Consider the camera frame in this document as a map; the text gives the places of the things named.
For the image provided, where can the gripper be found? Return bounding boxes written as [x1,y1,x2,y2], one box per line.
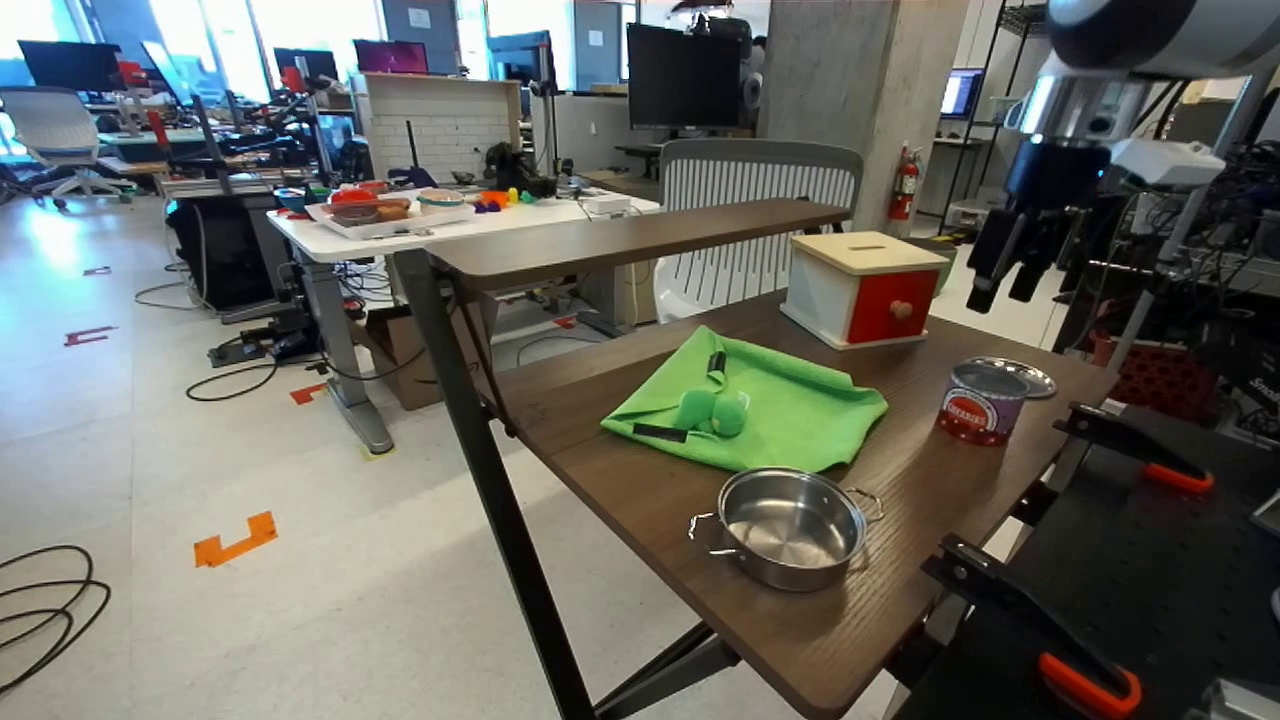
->
[964,138,1114,315]

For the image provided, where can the silver lid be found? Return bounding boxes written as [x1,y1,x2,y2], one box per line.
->
[964,355,1059,400]

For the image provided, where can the silver pot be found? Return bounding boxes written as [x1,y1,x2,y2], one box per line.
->
[687,466,887,594]

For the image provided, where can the red drawer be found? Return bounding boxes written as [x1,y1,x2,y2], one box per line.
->
[847,268,941,347]

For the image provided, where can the red fire extinguisher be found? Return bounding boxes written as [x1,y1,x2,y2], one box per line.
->
[887,143,922,224]

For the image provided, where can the tin can with red label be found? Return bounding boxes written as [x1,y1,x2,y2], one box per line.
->
[936,361,1032,448]

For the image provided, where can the wooden box with red drawer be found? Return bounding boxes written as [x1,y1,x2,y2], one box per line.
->
[779,231,952,352]

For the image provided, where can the lit laptop screen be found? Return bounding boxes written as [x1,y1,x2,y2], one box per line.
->
[939,67,987,122]

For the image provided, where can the red basket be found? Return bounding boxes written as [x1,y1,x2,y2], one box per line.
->
[1088,334,1218,423]

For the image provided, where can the green cloth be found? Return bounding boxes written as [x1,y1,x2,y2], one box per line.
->
[599,324,890,475]

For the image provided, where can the white slatted chair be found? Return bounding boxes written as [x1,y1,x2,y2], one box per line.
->
[654,137,865,324]

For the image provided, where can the green toy dumbbell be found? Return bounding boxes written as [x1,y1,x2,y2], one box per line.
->
[673,388,752,439]

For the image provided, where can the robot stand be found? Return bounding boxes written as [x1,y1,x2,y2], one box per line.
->
[886,400,1280,720]

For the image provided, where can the black monitor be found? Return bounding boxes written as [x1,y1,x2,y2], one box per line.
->
[626,21,744,132]

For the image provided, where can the white brick panel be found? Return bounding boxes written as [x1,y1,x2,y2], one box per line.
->
[361,71,524,184]

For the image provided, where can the cardboard box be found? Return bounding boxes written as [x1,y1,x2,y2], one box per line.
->
[364,303,483,412]

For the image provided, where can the tray of toy food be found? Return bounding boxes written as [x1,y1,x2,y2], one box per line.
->
[304,183,478,242]

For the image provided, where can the white desk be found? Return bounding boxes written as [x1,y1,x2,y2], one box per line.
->
[266,188,663,457]

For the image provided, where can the row of monitors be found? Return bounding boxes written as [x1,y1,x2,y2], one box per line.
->
[16,38,431,95]

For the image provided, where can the white office chair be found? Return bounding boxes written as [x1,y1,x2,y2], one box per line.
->
[0,86,137,211]

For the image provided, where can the black wire shelf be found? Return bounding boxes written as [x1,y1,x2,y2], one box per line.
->
[938,0,1053,237]

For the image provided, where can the black clamp with orange handle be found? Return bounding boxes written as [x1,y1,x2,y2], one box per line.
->
[1053,401,1217,497]
[919,532,1144,720]

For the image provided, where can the coil of black cable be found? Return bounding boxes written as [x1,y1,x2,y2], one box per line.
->
[0,544,113,698]

